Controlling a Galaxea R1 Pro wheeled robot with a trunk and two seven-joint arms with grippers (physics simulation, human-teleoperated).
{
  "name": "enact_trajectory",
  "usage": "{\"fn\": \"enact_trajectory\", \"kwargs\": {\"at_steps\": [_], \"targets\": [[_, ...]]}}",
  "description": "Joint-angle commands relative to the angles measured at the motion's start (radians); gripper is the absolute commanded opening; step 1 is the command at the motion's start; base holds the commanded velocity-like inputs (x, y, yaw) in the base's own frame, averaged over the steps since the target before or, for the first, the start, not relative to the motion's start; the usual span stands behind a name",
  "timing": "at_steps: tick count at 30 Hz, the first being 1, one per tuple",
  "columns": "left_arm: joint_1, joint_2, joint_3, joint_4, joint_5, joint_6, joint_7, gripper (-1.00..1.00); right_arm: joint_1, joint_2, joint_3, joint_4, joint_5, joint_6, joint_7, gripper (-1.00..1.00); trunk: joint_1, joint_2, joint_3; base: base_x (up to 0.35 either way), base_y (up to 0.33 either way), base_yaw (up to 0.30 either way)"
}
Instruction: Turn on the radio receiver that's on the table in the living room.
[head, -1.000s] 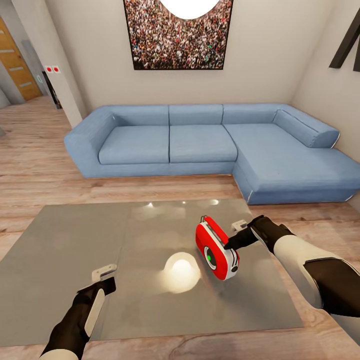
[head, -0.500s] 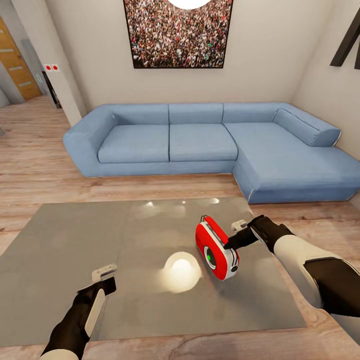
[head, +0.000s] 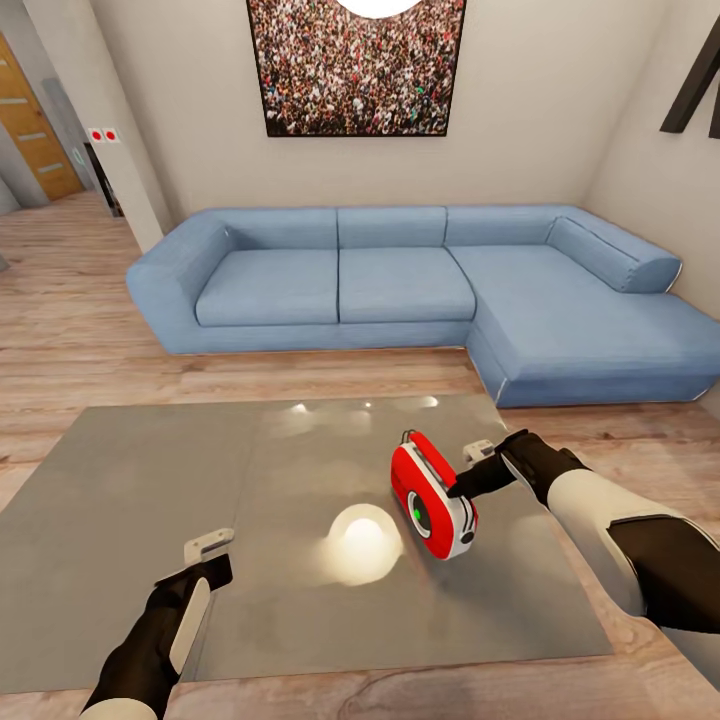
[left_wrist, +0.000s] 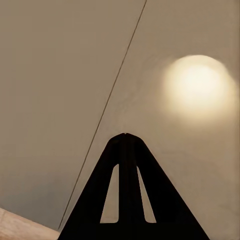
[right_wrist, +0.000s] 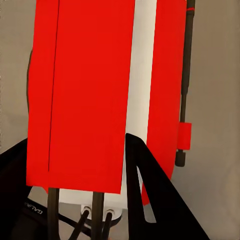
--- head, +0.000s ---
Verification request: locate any radio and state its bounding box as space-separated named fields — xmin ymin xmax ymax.
xmin=391 ymin=430 xmax=478 ymax=561

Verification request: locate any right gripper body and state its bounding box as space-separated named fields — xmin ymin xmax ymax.
xmin=455 ymin=459 xmax=502 ymax=500

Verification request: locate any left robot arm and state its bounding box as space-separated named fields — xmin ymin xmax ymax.
xmin=77 ymin=528 xmax=235 ymax=720

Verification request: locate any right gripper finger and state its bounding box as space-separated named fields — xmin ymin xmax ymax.
xmin=447 ymin=483 xmax=464 ymax=499

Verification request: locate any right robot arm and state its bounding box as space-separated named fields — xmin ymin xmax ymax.
xmin=447 ymin=428 xmax=720 ymax=693

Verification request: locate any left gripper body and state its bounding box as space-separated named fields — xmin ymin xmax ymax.
xmin=194 ymin=553 xmax=233 ymax=591

